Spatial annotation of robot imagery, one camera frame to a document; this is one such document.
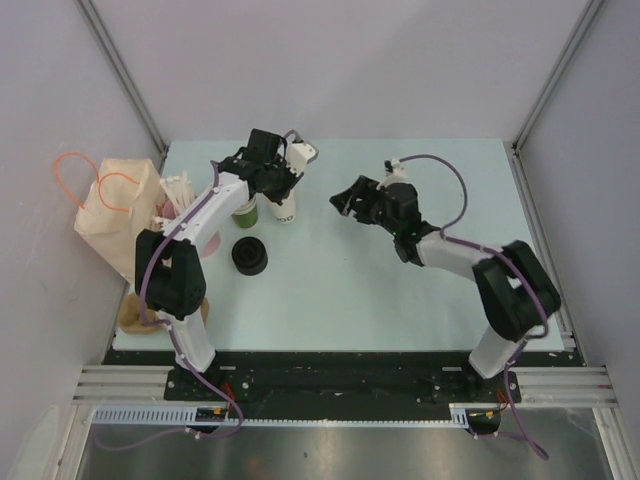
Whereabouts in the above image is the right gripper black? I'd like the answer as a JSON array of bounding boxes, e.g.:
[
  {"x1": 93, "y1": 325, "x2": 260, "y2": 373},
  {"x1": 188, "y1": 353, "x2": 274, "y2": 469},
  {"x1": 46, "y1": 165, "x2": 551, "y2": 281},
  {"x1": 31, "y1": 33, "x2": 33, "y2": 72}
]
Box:
[{"x1": 331, "y1": 175, "x2": 401, "y2": 235}]

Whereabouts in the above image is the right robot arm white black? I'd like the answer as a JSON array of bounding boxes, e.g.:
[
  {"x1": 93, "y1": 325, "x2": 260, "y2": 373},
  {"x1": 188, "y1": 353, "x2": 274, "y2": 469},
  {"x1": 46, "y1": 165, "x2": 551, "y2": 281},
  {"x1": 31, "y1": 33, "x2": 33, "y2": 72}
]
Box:
[{"x1": 329, "y1": 176, "x2": 561, "y2": 401}]

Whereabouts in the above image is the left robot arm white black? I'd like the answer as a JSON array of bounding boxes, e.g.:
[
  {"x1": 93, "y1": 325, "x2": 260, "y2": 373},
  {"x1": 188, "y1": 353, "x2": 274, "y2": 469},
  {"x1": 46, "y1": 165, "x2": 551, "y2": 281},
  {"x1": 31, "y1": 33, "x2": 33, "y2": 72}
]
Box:
[{"x1": 135, "y1": 129, "x2": 318, "y2": 400}]

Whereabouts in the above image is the white paper cup stack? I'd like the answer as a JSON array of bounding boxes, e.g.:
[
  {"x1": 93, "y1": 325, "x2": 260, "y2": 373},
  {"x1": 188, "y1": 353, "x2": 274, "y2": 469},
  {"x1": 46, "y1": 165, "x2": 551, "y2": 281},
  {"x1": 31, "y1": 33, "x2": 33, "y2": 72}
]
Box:
[{"x1": 266, "y1": 191, "x2": 297, "y2": 224}]

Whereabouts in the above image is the green paper cup stack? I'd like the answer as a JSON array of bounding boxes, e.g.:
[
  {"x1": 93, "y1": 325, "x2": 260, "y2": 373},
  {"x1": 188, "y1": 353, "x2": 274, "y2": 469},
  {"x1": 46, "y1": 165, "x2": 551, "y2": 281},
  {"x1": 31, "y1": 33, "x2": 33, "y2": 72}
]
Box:
[{"x1": 232, "y1": 197, "x2": 259, "y2": 229}]

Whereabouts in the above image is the bundle of white stirrers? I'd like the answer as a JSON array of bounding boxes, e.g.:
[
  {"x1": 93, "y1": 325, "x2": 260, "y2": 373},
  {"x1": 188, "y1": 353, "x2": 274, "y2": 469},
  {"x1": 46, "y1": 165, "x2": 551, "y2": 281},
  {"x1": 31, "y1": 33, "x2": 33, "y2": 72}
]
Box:
[{"x1": 160, "y1": 170, "x2": 195, "y2": 211}]

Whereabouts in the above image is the stack of black lids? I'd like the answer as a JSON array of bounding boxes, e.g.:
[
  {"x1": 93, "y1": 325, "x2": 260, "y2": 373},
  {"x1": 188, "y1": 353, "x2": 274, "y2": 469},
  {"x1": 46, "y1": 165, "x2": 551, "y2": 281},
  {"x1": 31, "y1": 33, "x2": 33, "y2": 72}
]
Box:
[{"x1": 231, "y1": 236, "x2": 268, "y2": 276}]

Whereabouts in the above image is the pink holder cup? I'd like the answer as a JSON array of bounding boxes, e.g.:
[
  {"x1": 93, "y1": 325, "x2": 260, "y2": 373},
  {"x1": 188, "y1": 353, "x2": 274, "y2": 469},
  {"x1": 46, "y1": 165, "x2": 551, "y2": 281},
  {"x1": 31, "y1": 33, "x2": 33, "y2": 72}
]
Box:
[{"x1": 152, "y1": 197, "x2": 221, "y2": 259}]

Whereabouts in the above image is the brown pulp cup carrier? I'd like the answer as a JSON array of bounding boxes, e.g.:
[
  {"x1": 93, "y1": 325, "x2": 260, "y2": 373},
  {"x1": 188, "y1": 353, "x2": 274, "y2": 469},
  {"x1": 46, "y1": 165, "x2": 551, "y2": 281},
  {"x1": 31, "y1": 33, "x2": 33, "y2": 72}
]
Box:
[{"x1": 118, "y1": 292, "x2": 211, "y2": 337}]

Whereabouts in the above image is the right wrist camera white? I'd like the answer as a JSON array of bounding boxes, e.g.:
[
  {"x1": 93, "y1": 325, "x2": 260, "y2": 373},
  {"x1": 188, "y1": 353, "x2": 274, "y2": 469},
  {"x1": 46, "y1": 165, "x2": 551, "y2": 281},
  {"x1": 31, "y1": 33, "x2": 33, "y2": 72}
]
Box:
[{"x1": 382, "y1": 158, "x2": 408, "y2": 186}]

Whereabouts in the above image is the paper bag with orange handles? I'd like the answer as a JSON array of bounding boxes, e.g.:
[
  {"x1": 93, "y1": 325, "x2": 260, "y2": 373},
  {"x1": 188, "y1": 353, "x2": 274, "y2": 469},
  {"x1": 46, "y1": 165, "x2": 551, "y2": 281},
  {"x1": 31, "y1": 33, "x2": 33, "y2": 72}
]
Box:
[{"x1": 53, "y1": 152, "x2": 161, "y2": 283}]

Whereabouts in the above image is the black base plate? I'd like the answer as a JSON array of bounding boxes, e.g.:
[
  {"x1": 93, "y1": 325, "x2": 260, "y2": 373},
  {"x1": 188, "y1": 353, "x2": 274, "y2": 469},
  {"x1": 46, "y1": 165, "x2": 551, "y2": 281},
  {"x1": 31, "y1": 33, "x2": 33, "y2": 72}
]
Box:
[{"x1": 103, "y1": 350, "x2": 584, "y2": 422}]

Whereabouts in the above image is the white slotted cable duct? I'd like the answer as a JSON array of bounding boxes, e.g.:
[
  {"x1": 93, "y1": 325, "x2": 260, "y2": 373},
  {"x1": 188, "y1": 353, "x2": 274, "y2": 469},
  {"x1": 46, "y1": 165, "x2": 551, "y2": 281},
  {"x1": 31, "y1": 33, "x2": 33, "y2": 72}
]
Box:
[{"x1": 92, "y1": 403, "x2": 471, "y2": 429}]

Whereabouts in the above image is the aluminium rail frame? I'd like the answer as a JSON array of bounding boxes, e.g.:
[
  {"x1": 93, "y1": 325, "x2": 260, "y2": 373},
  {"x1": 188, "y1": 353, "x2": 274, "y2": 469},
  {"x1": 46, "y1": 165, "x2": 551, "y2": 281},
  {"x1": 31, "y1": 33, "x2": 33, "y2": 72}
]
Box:
[{"x1": 74, "y1": 365, "x2": 618, "y2": 408}]

